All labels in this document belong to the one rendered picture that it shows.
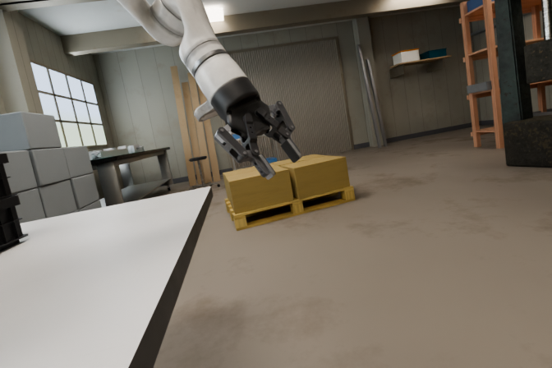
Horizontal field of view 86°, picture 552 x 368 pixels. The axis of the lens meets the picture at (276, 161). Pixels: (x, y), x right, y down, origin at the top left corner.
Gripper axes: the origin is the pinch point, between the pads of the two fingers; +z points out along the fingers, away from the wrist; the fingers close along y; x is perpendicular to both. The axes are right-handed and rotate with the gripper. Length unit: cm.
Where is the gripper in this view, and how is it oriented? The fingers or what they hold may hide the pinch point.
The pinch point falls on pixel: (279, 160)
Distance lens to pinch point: 47.3
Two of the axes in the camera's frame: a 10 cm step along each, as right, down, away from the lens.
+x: -4.1, 4.1, 8.2
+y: 7.0, -4.3, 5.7
